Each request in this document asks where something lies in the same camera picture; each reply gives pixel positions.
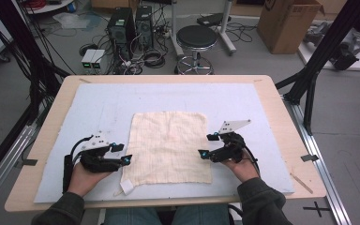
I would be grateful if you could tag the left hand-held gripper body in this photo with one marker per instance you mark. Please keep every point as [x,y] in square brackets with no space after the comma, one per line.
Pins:
[98,142]

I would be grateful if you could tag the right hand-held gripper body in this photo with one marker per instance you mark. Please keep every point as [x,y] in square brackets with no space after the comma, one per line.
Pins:
[231,153]

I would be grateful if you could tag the cream cloth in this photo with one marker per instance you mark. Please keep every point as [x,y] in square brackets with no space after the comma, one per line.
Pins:
[168,146]

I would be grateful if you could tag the person's right hand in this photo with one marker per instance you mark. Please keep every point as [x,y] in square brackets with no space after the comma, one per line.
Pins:
[245,170]

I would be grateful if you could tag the person's left hand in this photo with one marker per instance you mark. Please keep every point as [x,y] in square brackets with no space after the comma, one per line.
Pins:
[82,179]

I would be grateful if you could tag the person's left leg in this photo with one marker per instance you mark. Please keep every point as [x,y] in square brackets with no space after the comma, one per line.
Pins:
[131,217]

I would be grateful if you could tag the person's leg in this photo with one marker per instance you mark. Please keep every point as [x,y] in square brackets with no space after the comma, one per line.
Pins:
[203,215]
[131,217]

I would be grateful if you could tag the white foam mat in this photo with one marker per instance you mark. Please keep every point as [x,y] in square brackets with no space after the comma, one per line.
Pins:
[168,97]

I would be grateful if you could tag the person's right leg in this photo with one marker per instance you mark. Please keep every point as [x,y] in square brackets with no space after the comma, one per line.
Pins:
[203,215]

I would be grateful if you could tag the white power supply box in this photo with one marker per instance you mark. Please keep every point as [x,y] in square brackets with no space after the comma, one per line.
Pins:
[98,57]
[87,57]

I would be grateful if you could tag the black round stool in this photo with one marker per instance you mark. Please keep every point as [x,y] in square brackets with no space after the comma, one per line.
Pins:
[197,36]

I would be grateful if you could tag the black tape cross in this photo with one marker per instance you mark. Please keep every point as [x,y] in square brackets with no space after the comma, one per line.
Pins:
[317,208]

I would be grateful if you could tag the white metal table leg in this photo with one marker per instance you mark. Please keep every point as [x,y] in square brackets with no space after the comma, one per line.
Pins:
[226,31]

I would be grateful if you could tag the black computer tower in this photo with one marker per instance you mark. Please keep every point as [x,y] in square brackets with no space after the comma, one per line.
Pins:
[120,31]
[144,28]

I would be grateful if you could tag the black flat device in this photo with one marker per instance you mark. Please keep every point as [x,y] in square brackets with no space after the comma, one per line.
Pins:
[212,19]

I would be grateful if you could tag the clear plastic bag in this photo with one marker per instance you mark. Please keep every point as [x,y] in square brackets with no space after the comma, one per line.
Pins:
[72,20]

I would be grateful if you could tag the brown cardboard box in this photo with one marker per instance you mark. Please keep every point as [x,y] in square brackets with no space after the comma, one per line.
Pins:
[287,28]

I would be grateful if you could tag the white round table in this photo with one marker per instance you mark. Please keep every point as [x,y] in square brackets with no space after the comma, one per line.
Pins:
[50,7]

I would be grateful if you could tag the grey and black machine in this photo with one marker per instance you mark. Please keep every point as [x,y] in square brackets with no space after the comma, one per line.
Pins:
[345,56]

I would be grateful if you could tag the aluminium rail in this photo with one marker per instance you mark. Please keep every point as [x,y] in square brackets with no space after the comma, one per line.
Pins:
[3,159]
[318,162]

